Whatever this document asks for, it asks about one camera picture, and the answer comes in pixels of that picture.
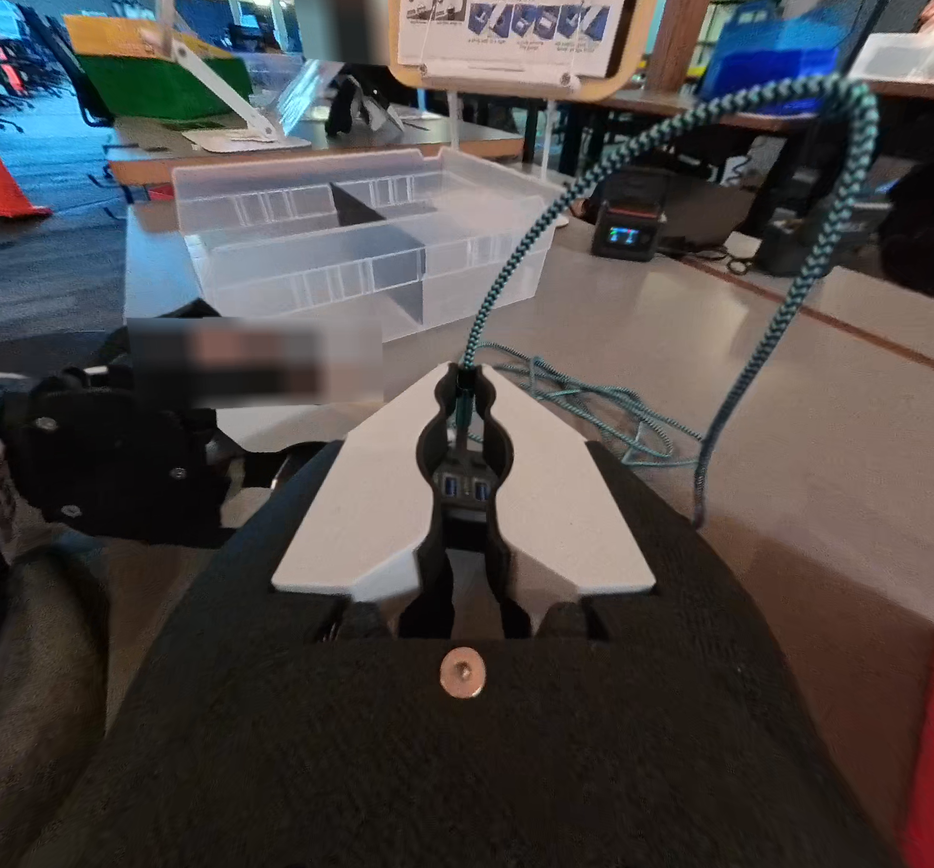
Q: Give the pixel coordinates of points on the orange traffic cone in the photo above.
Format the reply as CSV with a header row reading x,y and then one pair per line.
x,y
18,196

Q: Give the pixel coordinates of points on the blue plastic bin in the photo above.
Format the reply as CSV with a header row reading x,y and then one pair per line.
x,y
773,58

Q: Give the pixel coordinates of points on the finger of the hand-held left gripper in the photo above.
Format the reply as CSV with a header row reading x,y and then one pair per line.
x,y
292,426

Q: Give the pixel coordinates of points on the clear plastic divided tray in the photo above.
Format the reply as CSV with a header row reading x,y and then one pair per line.
x,y
292,277

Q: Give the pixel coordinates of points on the white articulated stand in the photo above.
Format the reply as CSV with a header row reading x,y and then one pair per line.
x,y
219,91

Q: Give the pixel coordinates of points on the small black display device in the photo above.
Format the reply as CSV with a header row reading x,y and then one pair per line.
x,y
627,211

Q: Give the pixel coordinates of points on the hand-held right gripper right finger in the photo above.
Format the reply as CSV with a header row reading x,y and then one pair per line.
x,y
569,518

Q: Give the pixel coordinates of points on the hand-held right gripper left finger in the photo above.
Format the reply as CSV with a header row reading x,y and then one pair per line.
x,y
357,518

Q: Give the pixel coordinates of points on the red plastic bin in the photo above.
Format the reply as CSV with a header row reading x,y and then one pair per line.
x,y
923,795

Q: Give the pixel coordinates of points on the wooden post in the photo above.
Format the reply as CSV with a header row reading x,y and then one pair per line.
x,y
686,7

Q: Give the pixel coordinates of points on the black usb hub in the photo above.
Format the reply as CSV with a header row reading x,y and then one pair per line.
x,y
467,488

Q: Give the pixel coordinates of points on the green and yellow box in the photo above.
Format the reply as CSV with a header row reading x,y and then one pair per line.
x,y
160,80

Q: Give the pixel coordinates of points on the wooden sign board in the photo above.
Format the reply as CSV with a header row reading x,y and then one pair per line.
x,y
649,21

